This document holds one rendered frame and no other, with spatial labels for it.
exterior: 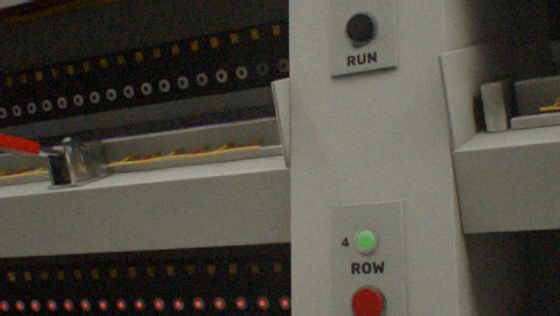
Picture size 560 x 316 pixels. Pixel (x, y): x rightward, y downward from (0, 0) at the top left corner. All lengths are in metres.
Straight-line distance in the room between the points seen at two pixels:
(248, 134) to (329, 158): 0.10
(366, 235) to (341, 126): 0.06
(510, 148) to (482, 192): 0.03
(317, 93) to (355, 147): 0.04
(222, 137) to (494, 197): 0.20
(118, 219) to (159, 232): 0.03
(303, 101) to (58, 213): 0.20
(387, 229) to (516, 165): 0.07
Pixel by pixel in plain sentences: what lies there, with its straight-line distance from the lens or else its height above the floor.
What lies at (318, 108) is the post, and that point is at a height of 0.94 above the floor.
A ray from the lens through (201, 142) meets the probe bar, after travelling 0.54.
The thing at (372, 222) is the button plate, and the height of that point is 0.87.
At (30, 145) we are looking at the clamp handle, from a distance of 0.53.
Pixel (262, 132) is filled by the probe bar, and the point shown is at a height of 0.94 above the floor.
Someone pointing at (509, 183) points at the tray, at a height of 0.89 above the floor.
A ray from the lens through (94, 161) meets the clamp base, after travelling 0.57.
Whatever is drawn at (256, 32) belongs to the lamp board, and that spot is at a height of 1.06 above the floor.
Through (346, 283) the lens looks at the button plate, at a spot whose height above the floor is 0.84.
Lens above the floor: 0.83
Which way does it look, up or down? 11 degrees up
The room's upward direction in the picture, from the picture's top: straight up
